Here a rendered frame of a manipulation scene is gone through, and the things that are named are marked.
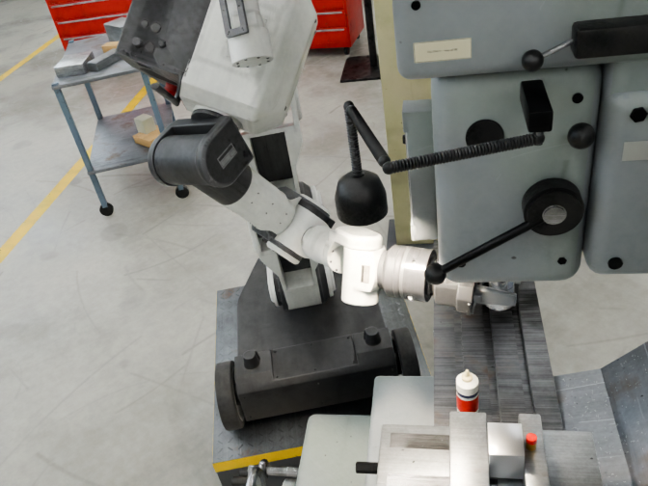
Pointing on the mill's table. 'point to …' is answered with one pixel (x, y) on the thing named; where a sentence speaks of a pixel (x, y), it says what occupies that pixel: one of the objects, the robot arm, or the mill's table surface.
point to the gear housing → (495, 34)
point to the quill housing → (509, 171)
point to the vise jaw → (469, 449)
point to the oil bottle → (467, 392)
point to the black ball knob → (580, 136)
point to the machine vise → (402, 472)
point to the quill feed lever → (556, 225)
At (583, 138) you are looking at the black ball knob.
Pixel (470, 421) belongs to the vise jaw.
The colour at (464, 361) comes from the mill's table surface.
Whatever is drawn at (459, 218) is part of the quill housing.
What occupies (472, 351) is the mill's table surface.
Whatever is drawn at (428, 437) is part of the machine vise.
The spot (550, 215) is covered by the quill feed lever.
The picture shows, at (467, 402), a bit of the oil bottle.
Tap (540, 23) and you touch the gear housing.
